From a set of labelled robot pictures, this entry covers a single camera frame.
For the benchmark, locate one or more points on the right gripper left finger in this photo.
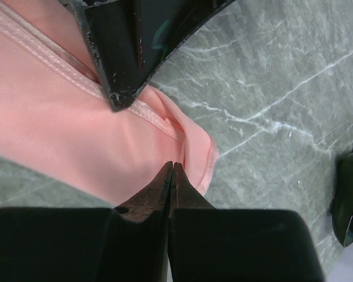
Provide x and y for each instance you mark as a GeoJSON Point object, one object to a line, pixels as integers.
{"type": "Point", "coordinates": [124, 243]}

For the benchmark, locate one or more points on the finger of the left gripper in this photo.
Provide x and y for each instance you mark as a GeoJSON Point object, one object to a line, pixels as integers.
{"type": "Point", "coordinates": [128, 40]}

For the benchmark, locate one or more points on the pink satin napkin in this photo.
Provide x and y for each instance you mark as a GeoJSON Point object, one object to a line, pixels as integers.
{"type": "Point", "coordinates": [55, 119]}

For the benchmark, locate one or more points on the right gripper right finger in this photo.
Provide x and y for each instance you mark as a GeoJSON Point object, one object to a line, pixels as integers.
{"type": "Point", "coordinates": [210, 244]}

